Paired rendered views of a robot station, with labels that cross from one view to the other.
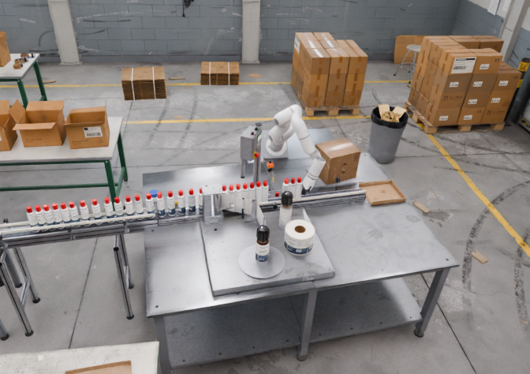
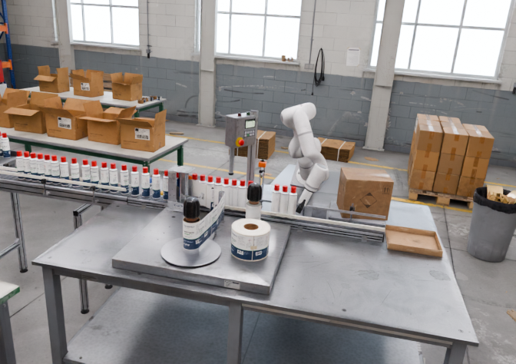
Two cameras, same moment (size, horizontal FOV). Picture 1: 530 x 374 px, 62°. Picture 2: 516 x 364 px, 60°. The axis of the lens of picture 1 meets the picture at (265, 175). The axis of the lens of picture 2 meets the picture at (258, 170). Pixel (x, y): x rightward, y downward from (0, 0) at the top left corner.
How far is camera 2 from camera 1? 1.61 m
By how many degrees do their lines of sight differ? 28
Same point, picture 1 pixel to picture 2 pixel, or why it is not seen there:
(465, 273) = not seen: outside the picture
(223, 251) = (160, 233)
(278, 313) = (222, 354)
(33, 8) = (188, 74)
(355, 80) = (474, 166)
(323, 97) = (431, 180)
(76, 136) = (127, 136)
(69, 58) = (205, 121)
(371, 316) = not seen: outside the picture
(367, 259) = (332, 293)
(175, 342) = (88, 338)
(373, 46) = not seen: outside the picture
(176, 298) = (74, 257)
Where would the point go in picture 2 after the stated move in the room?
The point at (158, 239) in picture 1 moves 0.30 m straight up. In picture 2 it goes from (115, 213) to (113, 167)
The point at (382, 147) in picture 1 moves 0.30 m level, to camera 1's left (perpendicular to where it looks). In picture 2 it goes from (484, 236) to (450, 228)
